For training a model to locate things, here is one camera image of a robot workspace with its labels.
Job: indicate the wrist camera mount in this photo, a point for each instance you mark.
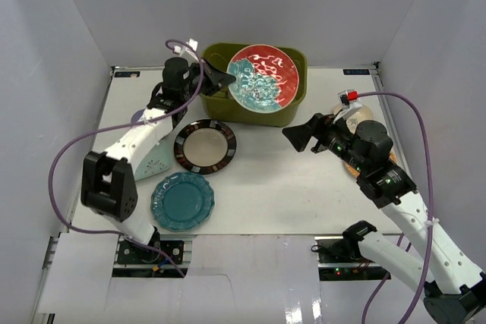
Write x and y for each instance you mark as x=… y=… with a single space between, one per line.
x=350 y=104
x=186 y=50

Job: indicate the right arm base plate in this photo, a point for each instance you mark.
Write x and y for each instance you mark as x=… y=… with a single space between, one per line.
x=337 y=262

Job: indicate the cream square dish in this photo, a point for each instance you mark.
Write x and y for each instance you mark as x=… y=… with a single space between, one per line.
x=354 y=119

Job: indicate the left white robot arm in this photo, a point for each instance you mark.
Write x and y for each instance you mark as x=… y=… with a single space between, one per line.
x=108 y=186

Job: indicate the lavender square dish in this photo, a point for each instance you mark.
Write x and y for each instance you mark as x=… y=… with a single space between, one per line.
x=138 y=118

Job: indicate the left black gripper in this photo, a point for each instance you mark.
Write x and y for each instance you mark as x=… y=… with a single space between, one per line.
x=205 y=78

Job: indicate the red and teal floral plate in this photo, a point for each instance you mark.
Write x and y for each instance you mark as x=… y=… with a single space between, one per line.
x=266 y=78

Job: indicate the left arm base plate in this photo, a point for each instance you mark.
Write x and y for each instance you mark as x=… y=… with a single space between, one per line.
x=131 y=254

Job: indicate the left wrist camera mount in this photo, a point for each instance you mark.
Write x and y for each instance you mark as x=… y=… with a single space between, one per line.
x=186 y=50

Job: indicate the black rimmed beige plate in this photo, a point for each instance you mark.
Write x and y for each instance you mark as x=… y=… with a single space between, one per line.
x=205 y=147

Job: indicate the orange woven round plate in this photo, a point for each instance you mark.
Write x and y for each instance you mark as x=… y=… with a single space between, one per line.
x=355 y=173

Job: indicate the olive green plastic bin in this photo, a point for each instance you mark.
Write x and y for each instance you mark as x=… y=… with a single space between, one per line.
x=221 y=107

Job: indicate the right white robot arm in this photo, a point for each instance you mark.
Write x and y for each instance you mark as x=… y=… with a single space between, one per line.
x=450 y=285

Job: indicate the teal scalloped plate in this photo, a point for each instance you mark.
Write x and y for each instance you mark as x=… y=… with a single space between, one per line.
x=182 y=201

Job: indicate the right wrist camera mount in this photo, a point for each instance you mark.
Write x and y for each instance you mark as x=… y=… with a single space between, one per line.
x=350 y=104

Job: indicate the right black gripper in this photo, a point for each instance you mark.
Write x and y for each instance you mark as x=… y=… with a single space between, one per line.
x=320 y=127

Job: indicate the mint green square plate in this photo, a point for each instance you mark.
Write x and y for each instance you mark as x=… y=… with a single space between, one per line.
x=158 y=160

